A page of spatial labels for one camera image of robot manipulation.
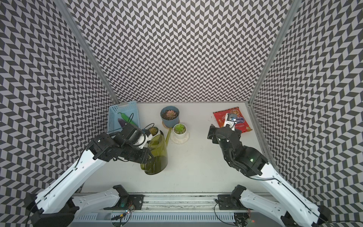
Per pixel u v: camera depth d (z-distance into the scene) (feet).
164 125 3.44
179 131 3.00
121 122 3.47
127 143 1.57
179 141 3.15
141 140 1.75
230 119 1.75
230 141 1.41
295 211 1.24
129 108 3.77
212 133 1.93
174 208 2.37
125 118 3.59
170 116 3.24
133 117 3.67
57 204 1.24
